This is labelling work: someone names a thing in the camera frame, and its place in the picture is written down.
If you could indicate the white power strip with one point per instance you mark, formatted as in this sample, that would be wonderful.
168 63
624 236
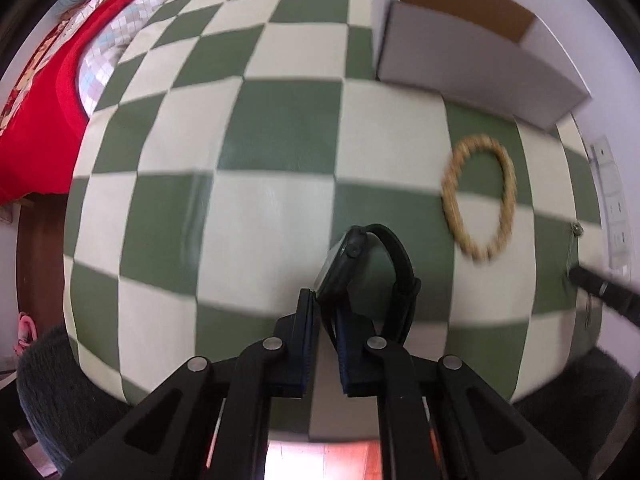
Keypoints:
612 200

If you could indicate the brown wooden bed frame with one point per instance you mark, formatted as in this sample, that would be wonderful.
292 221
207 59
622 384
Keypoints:
40 260

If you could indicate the floral printed bedsheet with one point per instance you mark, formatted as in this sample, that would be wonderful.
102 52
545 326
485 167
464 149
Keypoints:
30 77

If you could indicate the green white checkered tablecloth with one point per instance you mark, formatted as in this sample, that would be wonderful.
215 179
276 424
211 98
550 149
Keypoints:
270 195

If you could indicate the grey fuzzy cloth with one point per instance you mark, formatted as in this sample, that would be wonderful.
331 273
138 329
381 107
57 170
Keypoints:
575 400
65 400

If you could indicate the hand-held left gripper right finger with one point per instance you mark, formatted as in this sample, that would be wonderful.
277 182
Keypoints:
350 360

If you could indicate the black smartwatch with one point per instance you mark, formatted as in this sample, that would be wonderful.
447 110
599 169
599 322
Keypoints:
395 280

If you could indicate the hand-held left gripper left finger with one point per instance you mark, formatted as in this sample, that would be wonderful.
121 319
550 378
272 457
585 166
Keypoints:
307 345

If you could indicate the red blanket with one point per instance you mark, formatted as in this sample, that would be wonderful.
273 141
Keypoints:
45 125

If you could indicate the white cardboard box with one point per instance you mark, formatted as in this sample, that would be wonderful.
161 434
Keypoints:
465 60

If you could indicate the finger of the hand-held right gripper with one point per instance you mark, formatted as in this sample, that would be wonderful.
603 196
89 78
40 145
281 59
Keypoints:
607 294

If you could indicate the pastel checkered quilt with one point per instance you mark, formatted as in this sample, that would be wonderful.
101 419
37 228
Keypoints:
107 52

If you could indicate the pink slipper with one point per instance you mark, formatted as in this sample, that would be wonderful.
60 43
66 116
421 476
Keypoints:
24 332

